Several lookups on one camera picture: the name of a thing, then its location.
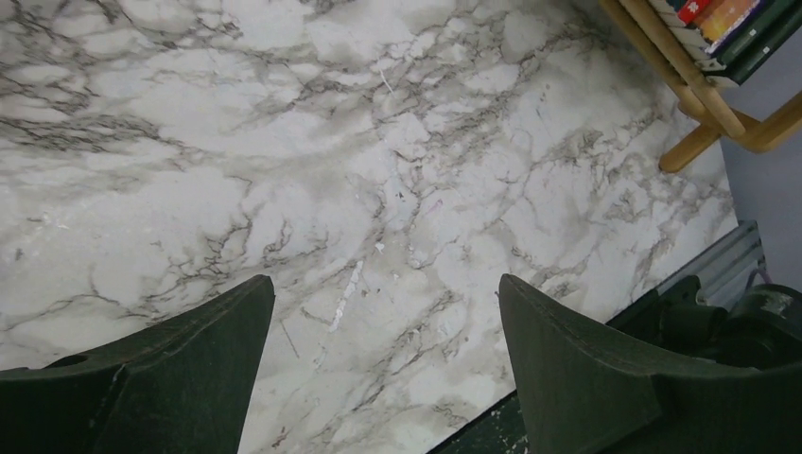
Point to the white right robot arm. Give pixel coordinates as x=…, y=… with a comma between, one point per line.
x=762, y=330

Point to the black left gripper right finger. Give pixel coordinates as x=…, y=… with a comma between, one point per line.
x=733, y=410

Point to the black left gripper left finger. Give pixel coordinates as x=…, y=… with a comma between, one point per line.
x=180, y=386

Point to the wooden book rack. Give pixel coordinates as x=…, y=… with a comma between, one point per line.
x=698, y=99

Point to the black hardcover book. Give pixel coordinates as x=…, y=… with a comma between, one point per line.
x=749, y=61

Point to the dark green thin book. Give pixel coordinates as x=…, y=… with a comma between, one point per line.
x=750, y=26

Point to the red comic paperback book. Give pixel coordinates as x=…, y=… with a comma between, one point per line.
x=688, y=10

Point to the purple comic paperback book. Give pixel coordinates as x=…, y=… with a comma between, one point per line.
x=688, y=36

